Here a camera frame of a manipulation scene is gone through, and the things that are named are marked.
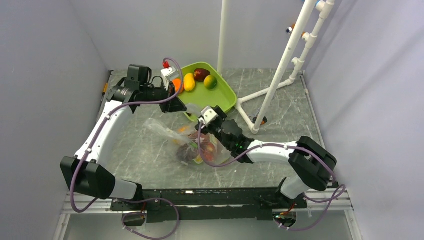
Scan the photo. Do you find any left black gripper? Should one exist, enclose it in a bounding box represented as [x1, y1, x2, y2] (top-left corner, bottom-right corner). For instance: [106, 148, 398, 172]
[140, 80, 187, 114]

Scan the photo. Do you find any red grape bunch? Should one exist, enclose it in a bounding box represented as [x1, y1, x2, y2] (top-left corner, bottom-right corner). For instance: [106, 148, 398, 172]
[200, 133, 218, 163]

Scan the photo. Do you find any orange yellow fake mango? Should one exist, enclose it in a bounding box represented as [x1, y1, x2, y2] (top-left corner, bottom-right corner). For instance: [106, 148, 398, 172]
[177, 125, 192, 135]

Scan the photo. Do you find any clear plastic bag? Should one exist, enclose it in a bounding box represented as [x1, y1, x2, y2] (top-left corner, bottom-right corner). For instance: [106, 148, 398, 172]
[143, 118, 231, 166]

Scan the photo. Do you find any dark red apple front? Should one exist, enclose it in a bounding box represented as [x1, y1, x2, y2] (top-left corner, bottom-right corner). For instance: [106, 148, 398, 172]
[176, 145, 199, 163]

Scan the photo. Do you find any dark red apple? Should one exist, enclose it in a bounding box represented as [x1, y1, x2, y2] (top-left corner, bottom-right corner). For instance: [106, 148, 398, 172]
[176, 145, 199, 163]
[193, 68, 211, 83]

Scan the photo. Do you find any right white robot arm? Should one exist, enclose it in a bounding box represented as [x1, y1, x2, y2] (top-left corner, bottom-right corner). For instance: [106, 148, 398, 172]
[196, 106, 337, 208]

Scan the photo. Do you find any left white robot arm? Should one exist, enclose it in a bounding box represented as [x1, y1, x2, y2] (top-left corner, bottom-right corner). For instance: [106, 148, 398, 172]
[60, 58, 187, 210]

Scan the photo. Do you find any orange fake fruit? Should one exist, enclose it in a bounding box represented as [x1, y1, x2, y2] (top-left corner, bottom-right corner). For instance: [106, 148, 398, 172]
[172, 78, 185, 95]

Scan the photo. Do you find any green yellow fake mango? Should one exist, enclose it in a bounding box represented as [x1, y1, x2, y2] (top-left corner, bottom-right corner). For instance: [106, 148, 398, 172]
[203, 75, 218, 90]

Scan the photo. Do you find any green plastic tray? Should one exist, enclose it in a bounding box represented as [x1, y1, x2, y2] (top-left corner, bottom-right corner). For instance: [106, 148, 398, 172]
[178, 62, 237, 113]

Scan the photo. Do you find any dark red apple back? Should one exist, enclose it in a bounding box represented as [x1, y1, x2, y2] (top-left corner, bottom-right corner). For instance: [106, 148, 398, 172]
[193, 68, 211, 83]

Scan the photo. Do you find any orange hook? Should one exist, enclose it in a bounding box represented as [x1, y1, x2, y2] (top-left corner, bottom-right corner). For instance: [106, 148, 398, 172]
[286, 23, 306, 37]

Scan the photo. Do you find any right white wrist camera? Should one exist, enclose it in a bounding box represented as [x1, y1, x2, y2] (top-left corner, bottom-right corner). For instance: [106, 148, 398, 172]
[198, 105, 219, 127]

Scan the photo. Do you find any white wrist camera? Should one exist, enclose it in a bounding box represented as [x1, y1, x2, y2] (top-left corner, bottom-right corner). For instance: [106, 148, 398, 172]
[160, 66, 180, 83]
[198, 105, 219, 127]

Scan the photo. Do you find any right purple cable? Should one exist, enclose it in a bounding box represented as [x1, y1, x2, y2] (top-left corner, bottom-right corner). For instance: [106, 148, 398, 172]
[197, 122, 347, 232]

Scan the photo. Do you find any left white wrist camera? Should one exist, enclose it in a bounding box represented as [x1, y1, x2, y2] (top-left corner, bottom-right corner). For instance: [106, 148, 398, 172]
[160, 66, 180, 83]

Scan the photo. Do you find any white pvc pipe frame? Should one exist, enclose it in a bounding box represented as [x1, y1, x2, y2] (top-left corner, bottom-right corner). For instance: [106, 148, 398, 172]
[234, 0, 336, 134]

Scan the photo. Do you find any orange handled tool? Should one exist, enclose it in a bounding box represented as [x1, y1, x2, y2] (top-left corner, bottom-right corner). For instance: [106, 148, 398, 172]
[102, 83, 109, 97]

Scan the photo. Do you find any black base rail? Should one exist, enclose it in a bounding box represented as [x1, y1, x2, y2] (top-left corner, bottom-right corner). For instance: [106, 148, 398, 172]
[110, 187, 308, 223]

